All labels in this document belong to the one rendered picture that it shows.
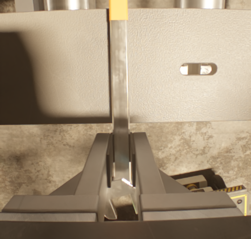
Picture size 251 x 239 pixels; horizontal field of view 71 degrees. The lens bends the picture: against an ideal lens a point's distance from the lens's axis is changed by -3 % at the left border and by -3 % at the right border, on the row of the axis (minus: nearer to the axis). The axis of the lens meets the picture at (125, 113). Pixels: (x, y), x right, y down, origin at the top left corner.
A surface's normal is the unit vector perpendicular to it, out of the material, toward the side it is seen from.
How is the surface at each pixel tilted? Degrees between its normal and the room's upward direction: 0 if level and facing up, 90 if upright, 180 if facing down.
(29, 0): 0
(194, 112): 0
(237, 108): 0
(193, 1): 31
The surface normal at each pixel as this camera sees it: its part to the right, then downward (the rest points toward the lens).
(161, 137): 0.01, 0.26
